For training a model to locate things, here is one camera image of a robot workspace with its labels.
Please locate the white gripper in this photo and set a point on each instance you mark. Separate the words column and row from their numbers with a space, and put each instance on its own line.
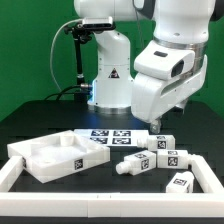
column 165, row 77

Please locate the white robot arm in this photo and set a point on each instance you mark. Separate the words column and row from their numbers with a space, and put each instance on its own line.
column 177, row 22

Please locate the white fiducial tag plate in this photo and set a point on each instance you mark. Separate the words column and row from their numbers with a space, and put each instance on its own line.
column 110, row 137

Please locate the white U-shaped fence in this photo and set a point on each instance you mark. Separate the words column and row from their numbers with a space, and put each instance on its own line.
column 90, row 205

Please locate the black camera stand pole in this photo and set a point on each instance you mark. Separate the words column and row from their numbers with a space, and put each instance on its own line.
column 80, row 37

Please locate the grey camera on stand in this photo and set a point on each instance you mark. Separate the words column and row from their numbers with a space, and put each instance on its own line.
column 103, row 23

